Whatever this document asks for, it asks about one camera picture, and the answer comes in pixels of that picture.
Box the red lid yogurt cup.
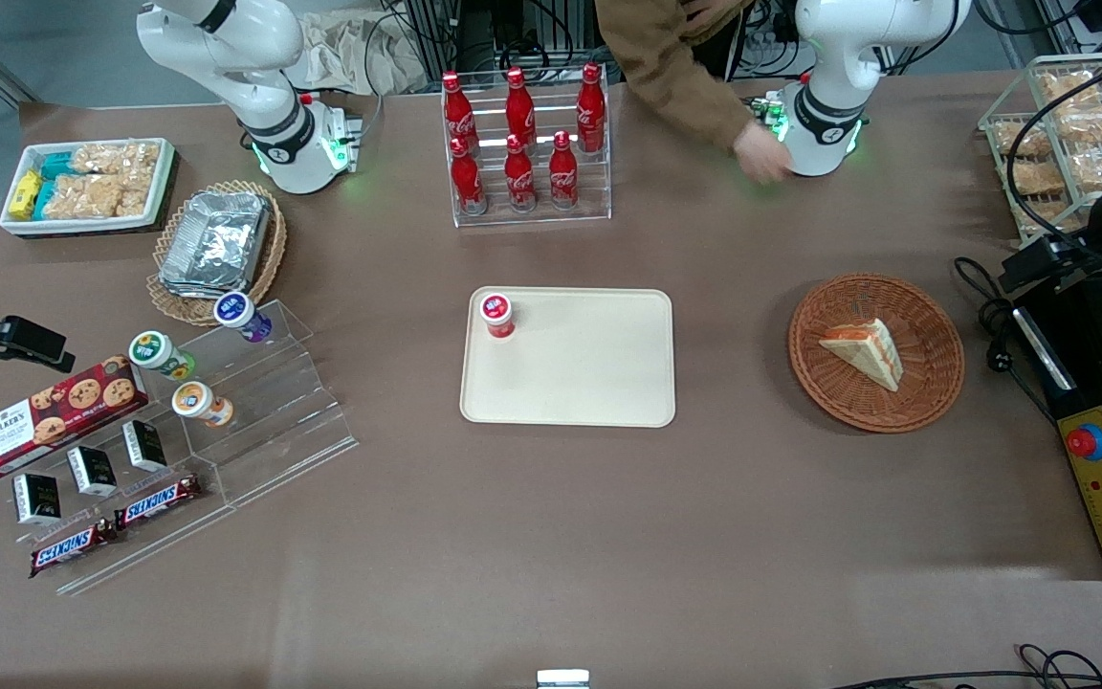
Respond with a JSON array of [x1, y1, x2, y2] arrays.
[[480, 293, 517, 341]]

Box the white wire rack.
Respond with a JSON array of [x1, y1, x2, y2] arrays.
[[978, 52, 1102, 256]]

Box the small black box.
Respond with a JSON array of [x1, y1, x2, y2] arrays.
[[121, 419, 169, 474], [12, 473, 63, 526], [66, 445, 120, 498]]

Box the grey connector box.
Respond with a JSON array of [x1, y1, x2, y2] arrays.
[[323, 105, 365, 174]]

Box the beige plastic tray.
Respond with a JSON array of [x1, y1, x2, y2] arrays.
[[460, 287, 676, 429]]

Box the brown wicker basket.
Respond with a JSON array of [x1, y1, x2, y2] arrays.
[[788, 274, 965, 434]]

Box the red Walkers cookie box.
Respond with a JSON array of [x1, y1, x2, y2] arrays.
[[0, 355, 151, 480]]

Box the triangular sandwich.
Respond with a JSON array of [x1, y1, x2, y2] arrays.
[[818, 318, 903, 393]]

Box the light wicker plate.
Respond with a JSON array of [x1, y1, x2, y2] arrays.
[[146, 180, 288, 328]]

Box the white plastic bin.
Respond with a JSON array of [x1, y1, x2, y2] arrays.
[[0, 138, 177, 237]]

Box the purple lid yogurt drink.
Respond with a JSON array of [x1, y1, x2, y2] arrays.
[[213, 292, 275, 345]]

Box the clear acrylic stepped display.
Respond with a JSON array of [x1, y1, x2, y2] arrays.
[[0, 300, 360, 597]]

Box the crumpled beige bag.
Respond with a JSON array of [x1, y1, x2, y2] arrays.
[[287, 10, 428, 97]]

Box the yellow snack packet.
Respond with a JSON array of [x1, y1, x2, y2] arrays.
[[8, 170, 43, 219]]

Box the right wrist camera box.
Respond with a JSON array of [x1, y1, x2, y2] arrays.
[[0, 318, 76, 374]]

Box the red cola bottle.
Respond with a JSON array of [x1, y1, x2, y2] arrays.
[[504, 67, 538, 144], [548, 131, 580, 210], [576, 63, 607, 155], [449, 137, 488, 215], [503, 134, 538, 211], [442, 72, 478, 154]]

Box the Snickers bar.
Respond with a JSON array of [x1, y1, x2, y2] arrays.
[[30, 520, 120, 580], [114, 474, 203, 531]]

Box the black power cable with plug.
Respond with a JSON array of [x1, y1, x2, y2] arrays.
[[953, 256, 1061, 424]]

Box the black floor cables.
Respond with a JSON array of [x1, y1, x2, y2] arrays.
[[828, 643, 1102, 689]]

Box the green lid yogurt drink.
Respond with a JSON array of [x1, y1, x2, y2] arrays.
[[128, 330, 197, 382]]

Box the person's bare hand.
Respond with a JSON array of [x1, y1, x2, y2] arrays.
[[733, 120, 797, 185]]

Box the clear acrylic bottle rack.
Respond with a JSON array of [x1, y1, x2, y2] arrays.
[[442, 65, 613, 229]]

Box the forearm in brown sleeve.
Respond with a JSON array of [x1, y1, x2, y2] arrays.
[[594, 0, 756, 152]]

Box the stack of foil containers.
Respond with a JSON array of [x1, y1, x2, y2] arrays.
[[158, 190, 273, 300]]

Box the black appliance with yellow panel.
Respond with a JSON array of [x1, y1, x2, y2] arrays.
[[1010, 273, 1102, 582]]

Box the orange lid yogurt drink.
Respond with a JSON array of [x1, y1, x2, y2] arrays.
[[171, 381, 235, 429]]

